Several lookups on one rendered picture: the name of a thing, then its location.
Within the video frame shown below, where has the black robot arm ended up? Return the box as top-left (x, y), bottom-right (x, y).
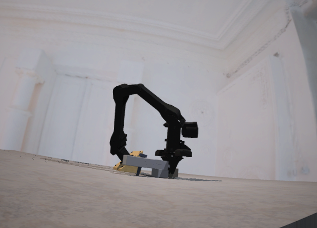
top-left (109, 83), bottom-right (199, 164)

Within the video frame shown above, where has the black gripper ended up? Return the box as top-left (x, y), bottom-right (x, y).
top-left (155, 136), bottom-right (192, 174)

